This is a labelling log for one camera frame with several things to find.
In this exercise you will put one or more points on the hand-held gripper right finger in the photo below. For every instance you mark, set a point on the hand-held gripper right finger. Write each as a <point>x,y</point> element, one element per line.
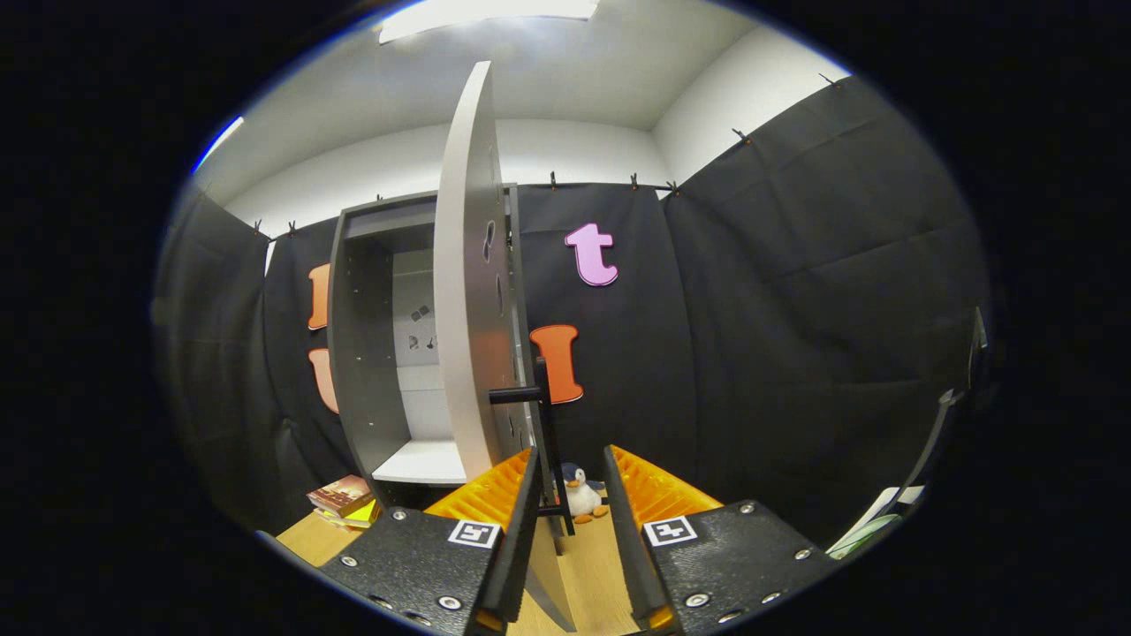
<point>623,548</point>

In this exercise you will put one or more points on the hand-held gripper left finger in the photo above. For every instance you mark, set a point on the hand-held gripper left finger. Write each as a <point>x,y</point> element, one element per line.
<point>521,548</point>

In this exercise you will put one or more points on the beige shoe cabinet door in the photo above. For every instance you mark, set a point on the beige shoe cabinet door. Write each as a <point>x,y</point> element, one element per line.
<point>468,309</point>

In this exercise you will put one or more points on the grey shoe cabinet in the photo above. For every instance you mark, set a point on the grey shoe cabinet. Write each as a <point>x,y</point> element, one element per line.
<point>362,353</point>

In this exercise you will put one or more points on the white cabinet shelf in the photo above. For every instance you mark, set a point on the white cabinet shelf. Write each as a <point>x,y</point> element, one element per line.
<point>424,461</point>

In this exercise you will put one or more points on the penguin plush toy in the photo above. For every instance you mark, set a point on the penguin plush toy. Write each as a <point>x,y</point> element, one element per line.
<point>581,499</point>

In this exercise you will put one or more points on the yellow book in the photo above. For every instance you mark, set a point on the yellow book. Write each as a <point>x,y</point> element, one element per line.
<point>364,514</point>

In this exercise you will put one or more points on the brown cover book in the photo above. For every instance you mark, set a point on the brown cover book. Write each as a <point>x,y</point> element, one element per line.
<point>340,495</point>

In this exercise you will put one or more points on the white and green item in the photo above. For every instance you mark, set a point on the white and green item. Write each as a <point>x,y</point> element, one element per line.
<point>870,526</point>

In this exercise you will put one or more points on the black backdrop cloth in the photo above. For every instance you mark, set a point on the black backdrop cloth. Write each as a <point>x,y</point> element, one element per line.
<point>778,309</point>

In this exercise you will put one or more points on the narrow ceiling light strip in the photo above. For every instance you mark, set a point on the narrow ceiling light strip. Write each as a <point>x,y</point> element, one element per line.
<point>221,141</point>

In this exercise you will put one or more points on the wide ceiling light panel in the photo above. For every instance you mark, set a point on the wide ceiling light panel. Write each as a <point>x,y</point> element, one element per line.
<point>486,13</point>

